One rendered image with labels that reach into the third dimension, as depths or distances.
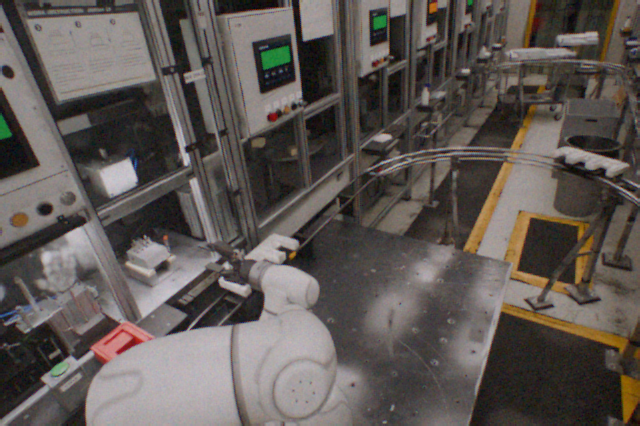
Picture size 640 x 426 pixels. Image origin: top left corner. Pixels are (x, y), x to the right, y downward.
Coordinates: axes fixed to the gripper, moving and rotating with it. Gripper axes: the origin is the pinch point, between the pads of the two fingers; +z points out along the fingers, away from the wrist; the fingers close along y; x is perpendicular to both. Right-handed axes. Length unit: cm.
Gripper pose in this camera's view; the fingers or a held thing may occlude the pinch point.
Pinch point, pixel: (210, 256)
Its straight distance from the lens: 130.3
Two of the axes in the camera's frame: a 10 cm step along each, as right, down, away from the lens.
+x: -5.3, 4.7, -7.1
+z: -8.5, -2.0, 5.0
